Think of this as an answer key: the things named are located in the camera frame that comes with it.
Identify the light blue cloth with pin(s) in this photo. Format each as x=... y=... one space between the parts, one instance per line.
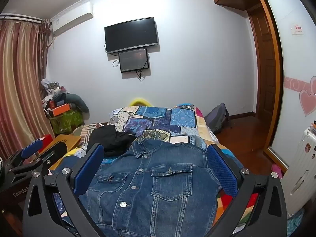
x=296 y=223

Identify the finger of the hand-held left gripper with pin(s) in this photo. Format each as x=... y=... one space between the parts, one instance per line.
x=56 y=150
x=32 y=148

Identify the black wall television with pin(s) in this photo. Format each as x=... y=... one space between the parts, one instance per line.
x=130 y=35

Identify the patchwork printed blanket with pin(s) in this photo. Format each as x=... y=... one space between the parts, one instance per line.
x=158 y=121

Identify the green patterned storage box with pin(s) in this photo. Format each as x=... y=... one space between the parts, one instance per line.
x=66 y=123

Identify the pink slipper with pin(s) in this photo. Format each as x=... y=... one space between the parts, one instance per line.
x=277 y=170

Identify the small white wall sign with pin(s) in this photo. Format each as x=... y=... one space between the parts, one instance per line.
x=297 y=29

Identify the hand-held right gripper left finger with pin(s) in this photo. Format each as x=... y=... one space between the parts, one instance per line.
x=88 y=170

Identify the striped bed sheet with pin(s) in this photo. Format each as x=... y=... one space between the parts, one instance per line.
x=86 y=129

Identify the wooden door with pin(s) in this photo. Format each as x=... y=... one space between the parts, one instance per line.
x=264 y=61

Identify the black garment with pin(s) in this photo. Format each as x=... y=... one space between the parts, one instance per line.
x=108 y=140

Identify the pile of white grey clutter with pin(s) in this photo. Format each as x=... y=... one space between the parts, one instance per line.
x=51 y=88

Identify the grey stuffed cushion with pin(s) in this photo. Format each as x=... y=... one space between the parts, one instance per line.
x=79 y=102

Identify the striped pink curtain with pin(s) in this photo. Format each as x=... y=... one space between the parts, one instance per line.
x=19 y=84

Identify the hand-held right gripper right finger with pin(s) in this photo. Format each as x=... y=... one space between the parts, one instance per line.
x=222 y=170

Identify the orange box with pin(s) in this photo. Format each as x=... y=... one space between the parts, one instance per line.
x=60 y=109

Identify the white air conditioner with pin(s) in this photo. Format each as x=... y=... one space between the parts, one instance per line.
x=71 y=19

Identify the pink heart wall sticker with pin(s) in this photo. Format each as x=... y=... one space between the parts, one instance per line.
x=308 y=98

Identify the red box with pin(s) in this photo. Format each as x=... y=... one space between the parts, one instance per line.
x=47 y=139

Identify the small yellow wooden table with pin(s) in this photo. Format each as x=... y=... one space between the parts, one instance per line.
x=64 y=140

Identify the white sliding wardrobe door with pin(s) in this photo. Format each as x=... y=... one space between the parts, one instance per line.
x=293 y=59

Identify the grey purple backpack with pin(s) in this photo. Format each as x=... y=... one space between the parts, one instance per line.
x=217 y=118

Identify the white suitcase with stickers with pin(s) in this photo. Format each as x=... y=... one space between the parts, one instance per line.
x=301 y=167

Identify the blue denim jacket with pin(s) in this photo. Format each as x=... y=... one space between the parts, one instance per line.
x=158 y=182

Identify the small black wall monitor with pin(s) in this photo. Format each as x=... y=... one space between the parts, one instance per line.
x=133 y=60

